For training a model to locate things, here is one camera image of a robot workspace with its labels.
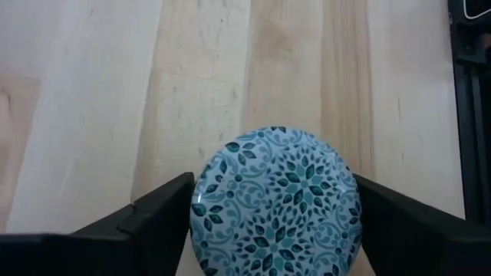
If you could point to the teal floral candle tin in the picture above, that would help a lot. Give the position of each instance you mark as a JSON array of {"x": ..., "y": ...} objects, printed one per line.
[{"x": 276, "y": 207}]

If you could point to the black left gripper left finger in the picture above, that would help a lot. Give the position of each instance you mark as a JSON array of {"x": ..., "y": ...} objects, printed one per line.
[{"x": 115, "y": 249}]

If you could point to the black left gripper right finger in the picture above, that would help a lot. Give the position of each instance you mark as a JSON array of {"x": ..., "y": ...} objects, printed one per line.
[{"x": 422, "y": 245}]

